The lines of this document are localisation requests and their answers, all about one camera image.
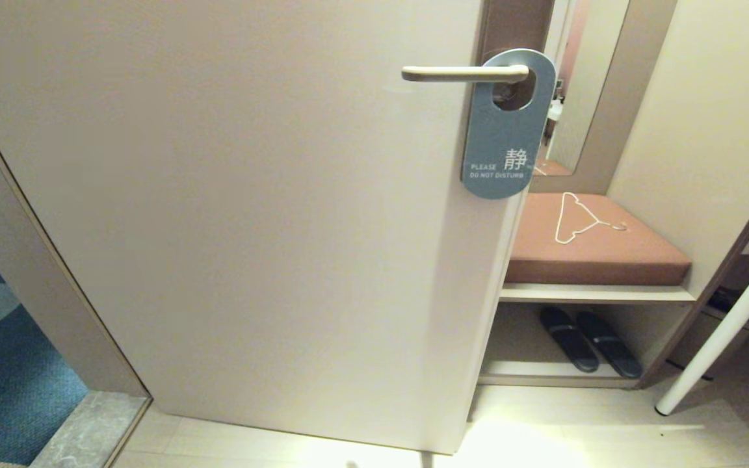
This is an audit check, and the grey do-not-disturb door sign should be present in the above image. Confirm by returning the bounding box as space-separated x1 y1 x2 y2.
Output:
461 49 557 200

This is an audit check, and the beige door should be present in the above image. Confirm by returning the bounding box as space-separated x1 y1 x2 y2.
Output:
0 0 577 454

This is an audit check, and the black slipper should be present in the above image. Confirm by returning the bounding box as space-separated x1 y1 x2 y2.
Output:
575 310 643 379
539 305 599 372

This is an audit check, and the brown seat cushion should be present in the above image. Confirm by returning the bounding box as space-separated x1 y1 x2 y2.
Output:
505 192 692 285

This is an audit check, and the grey marble threshold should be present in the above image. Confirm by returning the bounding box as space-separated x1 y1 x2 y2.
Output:
27 388 153 468

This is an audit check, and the white table leg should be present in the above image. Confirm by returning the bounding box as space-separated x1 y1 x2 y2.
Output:
655 237 749 415

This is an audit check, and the blue carpet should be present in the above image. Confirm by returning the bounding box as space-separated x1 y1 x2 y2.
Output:
0 218 89 466

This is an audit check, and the cream door handle lever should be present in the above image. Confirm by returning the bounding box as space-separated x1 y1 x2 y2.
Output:
402 65 531 83

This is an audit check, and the white wire hanger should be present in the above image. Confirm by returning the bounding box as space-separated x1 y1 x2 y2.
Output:
555 192 629 244

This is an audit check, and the bronze door lock plate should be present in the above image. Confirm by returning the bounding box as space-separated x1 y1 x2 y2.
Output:
480 0 556 112

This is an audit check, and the wall mirror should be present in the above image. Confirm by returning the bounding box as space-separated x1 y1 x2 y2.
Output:
547 0 631 176

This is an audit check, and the brown mirror frame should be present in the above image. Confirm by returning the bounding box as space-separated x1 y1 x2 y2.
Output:
532 0 679 194

